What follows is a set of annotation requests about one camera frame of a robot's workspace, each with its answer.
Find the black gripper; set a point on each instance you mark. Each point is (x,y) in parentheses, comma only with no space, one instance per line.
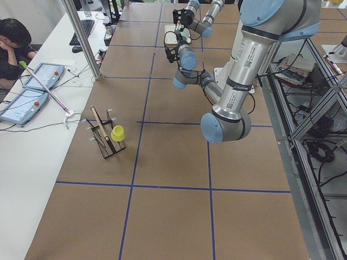
(179,43)
(186,18)

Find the light green cup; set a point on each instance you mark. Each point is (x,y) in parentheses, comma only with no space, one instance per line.
(185,34)

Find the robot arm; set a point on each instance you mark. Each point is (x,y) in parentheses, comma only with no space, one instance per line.
(262,23)
(204,26)

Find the cream bear tray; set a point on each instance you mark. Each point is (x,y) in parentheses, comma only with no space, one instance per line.
(169,35)

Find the metal cup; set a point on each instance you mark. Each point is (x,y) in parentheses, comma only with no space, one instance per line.
(108,33)

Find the yellow cup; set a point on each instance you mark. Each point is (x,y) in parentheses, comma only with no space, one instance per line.
(118,133)

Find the computer mouse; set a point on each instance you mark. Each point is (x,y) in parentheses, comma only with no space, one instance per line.
(77,49)

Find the stack of books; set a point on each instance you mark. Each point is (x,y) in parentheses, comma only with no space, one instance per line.
(294,69)

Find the upper teach pendant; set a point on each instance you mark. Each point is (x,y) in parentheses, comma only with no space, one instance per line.
(48,73)

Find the teach pendant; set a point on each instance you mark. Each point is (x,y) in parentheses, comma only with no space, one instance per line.
(48,73)
(23,108)

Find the metal rod with green tip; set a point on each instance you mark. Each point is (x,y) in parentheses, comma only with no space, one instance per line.
(24,65)

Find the seated person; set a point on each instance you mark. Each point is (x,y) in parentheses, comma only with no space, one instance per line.
(15,47)

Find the lower teach pendant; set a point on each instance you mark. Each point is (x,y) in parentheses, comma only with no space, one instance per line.
(23,108)

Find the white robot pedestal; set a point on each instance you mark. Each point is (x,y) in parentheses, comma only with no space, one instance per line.
(222,74)

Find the aluminium frame post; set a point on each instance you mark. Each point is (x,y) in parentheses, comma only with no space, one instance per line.
(77,26)

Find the black wire cup rack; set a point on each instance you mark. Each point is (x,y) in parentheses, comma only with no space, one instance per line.
(101,130)

